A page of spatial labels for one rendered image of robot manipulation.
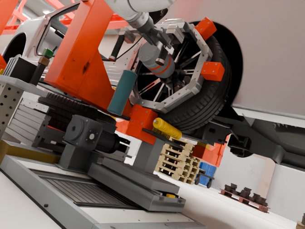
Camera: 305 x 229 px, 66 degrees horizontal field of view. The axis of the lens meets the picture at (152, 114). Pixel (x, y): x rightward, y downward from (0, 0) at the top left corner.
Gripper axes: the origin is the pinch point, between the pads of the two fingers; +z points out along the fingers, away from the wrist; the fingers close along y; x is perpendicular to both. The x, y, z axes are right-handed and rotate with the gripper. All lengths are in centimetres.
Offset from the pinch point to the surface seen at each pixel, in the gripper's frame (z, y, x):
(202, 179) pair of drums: 739, -271, -66
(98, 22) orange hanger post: -2, -60, 16
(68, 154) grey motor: 11, -51, -66
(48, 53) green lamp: -24, -53, -20
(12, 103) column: -21, -73, -50
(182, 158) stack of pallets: 409, -194, -33
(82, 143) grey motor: 8, -39, -57
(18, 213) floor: -31, -7, -83
